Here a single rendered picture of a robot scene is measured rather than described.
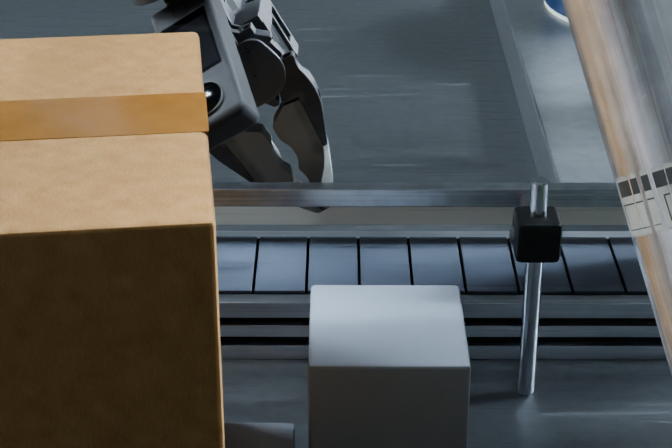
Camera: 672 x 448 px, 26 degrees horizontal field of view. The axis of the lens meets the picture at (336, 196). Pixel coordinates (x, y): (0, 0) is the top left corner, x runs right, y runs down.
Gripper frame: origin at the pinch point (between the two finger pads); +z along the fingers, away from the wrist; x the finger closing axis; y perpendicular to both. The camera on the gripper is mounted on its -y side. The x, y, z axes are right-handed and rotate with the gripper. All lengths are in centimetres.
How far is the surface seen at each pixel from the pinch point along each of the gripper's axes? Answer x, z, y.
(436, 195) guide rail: -8.5, 2.3, -3.8
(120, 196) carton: -2.4, -20.1, -36.3
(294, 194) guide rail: 0.0, -2.7, -3.8
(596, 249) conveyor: -15.7, 15.3, 2.5
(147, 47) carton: -1.5, -20.6, -17.8
